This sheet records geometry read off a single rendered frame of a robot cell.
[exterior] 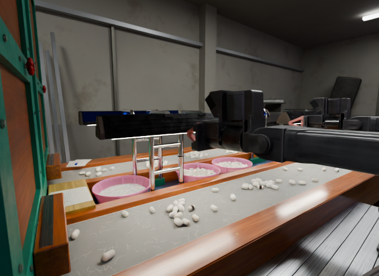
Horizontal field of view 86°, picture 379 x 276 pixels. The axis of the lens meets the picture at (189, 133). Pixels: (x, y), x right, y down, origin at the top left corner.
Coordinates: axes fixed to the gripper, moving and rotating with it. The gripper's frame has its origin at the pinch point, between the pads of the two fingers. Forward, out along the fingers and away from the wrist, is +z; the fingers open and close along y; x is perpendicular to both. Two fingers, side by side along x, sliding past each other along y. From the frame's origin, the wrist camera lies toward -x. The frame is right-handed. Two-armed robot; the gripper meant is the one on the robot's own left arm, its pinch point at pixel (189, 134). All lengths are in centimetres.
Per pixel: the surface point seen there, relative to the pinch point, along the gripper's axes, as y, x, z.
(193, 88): -231, -55, 272
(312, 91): -710, -67, 231
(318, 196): -58, 30, -14
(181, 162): -21.2, 17.6, 33.5
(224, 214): -19.0, 32.1, 4.3
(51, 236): 33.4, 19.7, 6.8
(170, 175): -31, 33, 60
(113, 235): 17.2, 31.4, 17.9
